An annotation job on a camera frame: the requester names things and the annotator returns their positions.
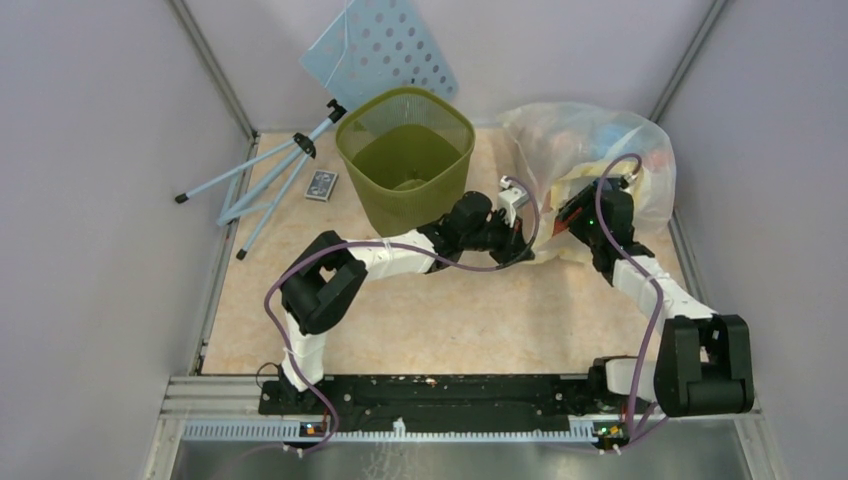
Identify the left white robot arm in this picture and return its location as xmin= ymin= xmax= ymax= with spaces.
xmin=259 ymin=187 xmax=534 ymax=415

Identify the blue playing card box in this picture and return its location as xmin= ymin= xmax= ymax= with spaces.
xmin=304 ymin=170 xmax=338 ymax=203

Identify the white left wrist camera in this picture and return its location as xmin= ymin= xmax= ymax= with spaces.
xmin=497 ymin=176 xmax=530 ymax=217

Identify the blue perforated board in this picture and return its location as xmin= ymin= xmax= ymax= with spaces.
xmin=300 ymin=0 xmax=459 ymax=111

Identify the light blue tripod stand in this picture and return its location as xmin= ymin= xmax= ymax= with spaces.
xmin=173 ymin=99 xmax=348 ymax=260

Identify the green ribbed trash bin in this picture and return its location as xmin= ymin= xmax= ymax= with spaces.
xmin=335 ymin=86 xmax=476 ymax=237

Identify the white slotted cable duct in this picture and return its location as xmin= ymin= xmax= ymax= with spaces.
xmin=182 ymin=419 xmax=597 ymax=444

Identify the large clear plastic bag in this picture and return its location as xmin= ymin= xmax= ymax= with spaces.
xmin=498 ymin=101 xmax=676 ymax=264

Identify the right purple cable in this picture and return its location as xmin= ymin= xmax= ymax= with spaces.
xmin=594 ymin=153 xmax=670 ymax=455

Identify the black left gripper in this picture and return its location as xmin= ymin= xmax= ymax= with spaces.
xmin=461 ymin=210 xmax=534 ymax=267

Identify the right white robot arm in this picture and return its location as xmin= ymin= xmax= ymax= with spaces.
xmin=555 ymin=178 xmax=755 ymax=417

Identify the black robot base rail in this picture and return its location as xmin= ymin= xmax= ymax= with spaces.
xmin=258 ymin=374 xmax=627 ymax=434

